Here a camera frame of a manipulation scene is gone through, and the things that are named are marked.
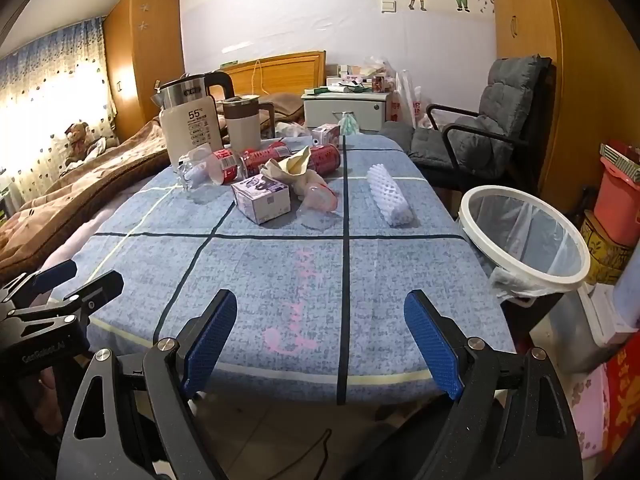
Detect beige paper bag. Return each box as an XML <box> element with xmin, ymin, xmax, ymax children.
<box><xmin>260</xmin><ymin>146</ymin><xmax>328</xmax><ymax>196</ymax></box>

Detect striped gift box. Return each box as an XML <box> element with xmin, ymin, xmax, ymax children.
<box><xmin>600</xmin><ymin>142</ymin><xmax>640</xmax><ymax>181</ymax></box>

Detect brown teddy bear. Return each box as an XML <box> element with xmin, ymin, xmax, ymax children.
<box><xmin>62</xmin><ymin>122</ymin><xmax>103</xmax><ymax>166</ymax></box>

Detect beige mug with brown band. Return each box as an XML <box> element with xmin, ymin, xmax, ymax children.
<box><xmin>222</xmin><ymin>95</ymin><xmax>275</xmax><ymax>153</ymax></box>

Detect pale blue cylinder container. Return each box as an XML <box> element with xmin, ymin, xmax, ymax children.
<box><xmin>614</xmin><ymin>260</ymin><xmax>640</xmax><ymax>333</ymax></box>

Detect white nightstand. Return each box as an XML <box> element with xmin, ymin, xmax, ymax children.
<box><xmin>301</xmin><ymin>91</ymin><xmax>390</xmax><ymax>136</ymax></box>

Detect white foam net sleeve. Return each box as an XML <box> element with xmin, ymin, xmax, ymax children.
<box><xmin>366</xmin><ymin>164</ymin><xmax>417</xmax><ymax>227</ymax></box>

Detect pile of boxes and packets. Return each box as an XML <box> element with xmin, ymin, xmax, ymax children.
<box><xmin>325</xmin><ymin>57</ymin><xmax>396</xmax><ymax>95</ymax></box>

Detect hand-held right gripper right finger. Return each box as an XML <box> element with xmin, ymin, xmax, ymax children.
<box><xmin>350</xmin><ymin>289</ymin><xmax>586</xmax><ymax>480</ymax></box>

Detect pink and white carton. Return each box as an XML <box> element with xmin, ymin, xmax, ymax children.
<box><xmin>311</xmin><ymin>123</ymin><xmax>342</xmax><ymax>148</ymax></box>

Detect brown floral blanket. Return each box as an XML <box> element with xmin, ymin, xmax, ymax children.
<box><xmin>0</xmin><ymin>120</ymin><xmax>171</xmax><ymax>281</ymax></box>

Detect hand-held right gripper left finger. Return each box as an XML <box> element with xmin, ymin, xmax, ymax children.
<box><xmin>56</xmin><ymin>289</ymin><xmax>238</xmax><ymax>480</ymax></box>

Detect narrow wooden wardrobe with stars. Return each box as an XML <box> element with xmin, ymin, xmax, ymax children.
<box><xmin>102</xmin><ymin>0</ymin><xmax>186</xmax><ymax>143</ymax></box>

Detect purple milk carton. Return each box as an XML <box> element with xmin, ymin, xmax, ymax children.
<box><xmin>231</xmin><ymin>176</ymin><xmax>291</xmax><ymax>225</ymax></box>

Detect grey cushioned armchair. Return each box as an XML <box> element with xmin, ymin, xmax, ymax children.
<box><xmin>380</xmin><ymin>55</ymin><xmax>556</xmax><ymax>191</ymax></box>

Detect blue checked tablecloth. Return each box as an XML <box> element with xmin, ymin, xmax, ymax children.
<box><xmin>37</xmin><ymin>135</ymin><xmax>518</xmax><ymax>406</ymax></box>

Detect translucent plastic cup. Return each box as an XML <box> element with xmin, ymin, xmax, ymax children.
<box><xmin>177</xmin><ymin>142</ymin><xmax>221</xmax><ymax>191</ymax></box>

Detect large wooden wardrobe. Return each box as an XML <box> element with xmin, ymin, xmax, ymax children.
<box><xmin>487</xmin><ymin>0</ymin><xmax>640</xmax><ymax>201</ymax></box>

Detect person's left hand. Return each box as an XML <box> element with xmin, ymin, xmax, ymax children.
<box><xmin>36</xmin><ymin>361</ymin><xmax>65</xmax><ymax>423</ymax></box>

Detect dotted window curtain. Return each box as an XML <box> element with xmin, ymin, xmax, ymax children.
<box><xmin>0</xmin><ymin>17</ymin><xmax>118</xmax><ymax>211</ymax></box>

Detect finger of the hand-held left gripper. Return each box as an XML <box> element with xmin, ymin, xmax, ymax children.
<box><xmin>7</xmin><ymin>270</ymin><xmax>125</xmax><ymax>322</ymax></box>
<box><xmin>0</xmin><ymin>259</ymin><xmax>78</xmax><ymax>311</ymax></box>

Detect white steel electric kettle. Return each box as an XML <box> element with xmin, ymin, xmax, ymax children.
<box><xmin>151</xmin><ymin>71</ymin><xmax>235</xmax><ymax>168</ymax></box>

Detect pink plastic bucket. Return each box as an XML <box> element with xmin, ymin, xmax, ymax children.
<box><xmin>594</xmin><ymin>166</ymin><xmax>640</xmax><ymax>247</ymax></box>

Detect wooden bed headboard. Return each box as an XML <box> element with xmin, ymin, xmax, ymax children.
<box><xmin>220</xmin><ymin>51</ymin><xmax>327</xmax><ymax>96</ymax></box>

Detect pink floral box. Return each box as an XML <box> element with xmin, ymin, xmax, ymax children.
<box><xmin>570</xmin><ymin>365</ymin><xmax>621</xmax><ymax>456</ymax></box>

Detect red and gold box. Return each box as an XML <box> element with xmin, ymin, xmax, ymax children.
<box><xmin>607</xmin><ymin>355</ymin><xmax>640</xmax><ymax>446</ymax></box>

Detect white rimmed mesh trash bin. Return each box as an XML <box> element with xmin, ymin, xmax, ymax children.
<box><xmin>459</xmin><ymin>185</ymin><xmax>591</xmax><ymax>306</ymax></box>

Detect yellow patterned tin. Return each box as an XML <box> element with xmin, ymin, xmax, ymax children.
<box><xmin>580</xmin><ymin>209</ymin><xmax>635</xmax><ymax>285</ymax></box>

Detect white plastic shopping bags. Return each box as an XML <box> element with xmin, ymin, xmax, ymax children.
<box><xmin>392</xmin><ymin>70</ymin><xmax>432</xmax><ymax>128</ymax></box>

